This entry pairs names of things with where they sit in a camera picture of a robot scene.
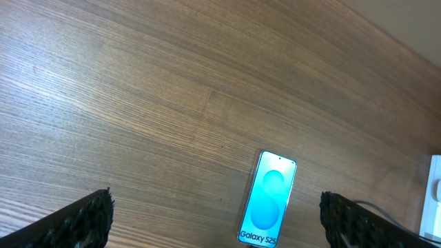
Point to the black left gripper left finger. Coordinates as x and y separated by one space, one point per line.
84 223

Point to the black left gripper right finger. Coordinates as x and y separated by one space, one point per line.
348 224

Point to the blue Galaxy smartphone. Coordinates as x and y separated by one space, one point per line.
268 200

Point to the white power strip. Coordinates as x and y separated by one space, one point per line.
430 222

